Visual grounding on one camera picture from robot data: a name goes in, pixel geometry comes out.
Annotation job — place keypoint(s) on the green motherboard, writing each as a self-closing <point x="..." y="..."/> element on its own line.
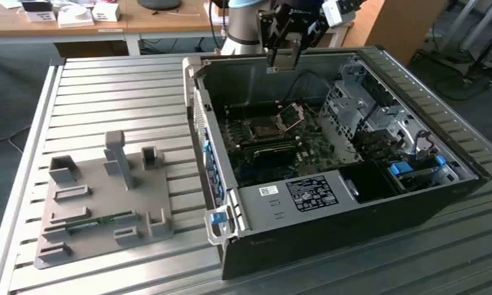
<point x="315" y="144"/>

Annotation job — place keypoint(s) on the blue slot retainer clip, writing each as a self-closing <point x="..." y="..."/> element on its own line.
<point x="207" y="147"/>

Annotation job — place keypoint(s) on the wooden cabinet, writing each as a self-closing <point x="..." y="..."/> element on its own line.
<point x="402" y="27"/>

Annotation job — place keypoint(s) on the green RAM stick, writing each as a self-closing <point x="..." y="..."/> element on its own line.
<point x="104" y="220"/>

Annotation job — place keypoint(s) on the white label box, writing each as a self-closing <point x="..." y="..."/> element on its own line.
<point x="106" y="13"/>
<point x="40" y="16"/>

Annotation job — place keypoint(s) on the grey parts rack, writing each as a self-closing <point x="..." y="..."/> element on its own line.
<point x="103" y="190"/>

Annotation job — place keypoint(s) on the wooden desk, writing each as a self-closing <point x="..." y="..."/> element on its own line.
<point x="8" y="26"/>
<point x="168" y="23"/>

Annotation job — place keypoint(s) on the white round holder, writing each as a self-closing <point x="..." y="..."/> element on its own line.
<point x="76" y="18"/>

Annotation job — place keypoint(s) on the dark round object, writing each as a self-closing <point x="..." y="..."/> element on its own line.
<point x="160" y="3"/>

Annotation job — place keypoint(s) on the black open PC case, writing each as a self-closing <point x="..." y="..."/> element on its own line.
<point x="332" y="246"/>

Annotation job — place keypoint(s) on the silver CPU plate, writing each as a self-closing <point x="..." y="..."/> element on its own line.
<point x="284" y="66"/>

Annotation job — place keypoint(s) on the black graphics card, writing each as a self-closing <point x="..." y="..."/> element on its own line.
<point x="275" y="158"/>

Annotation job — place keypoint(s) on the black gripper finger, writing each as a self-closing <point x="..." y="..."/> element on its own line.
<point x="298" y="55"/>
<point x="272" y="56"/>

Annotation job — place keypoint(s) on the silver power supply unit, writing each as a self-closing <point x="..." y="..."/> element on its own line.
<point x="267" y="215"/>

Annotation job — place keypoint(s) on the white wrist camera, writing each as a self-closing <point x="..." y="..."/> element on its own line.
<point x="338" y="12"/>

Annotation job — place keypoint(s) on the CPU socket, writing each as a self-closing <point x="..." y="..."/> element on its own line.
<point x="264" y="129"/>

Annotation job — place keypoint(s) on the blue disk carrier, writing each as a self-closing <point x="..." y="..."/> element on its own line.
<point x="399" y="169"/>

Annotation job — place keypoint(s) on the blue plastic latch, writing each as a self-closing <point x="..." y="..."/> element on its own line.
<point x="439" y="161"/>

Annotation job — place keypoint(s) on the metal drive cage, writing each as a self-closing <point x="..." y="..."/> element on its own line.
<point x="346" y="106"/>

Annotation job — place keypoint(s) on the metal disk bay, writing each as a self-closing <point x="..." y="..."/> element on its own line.
<point x="431" y="181"/>

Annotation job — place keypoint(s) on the black device on box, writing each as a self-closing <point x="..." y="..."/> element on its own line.
<point x="36" y="6"/>

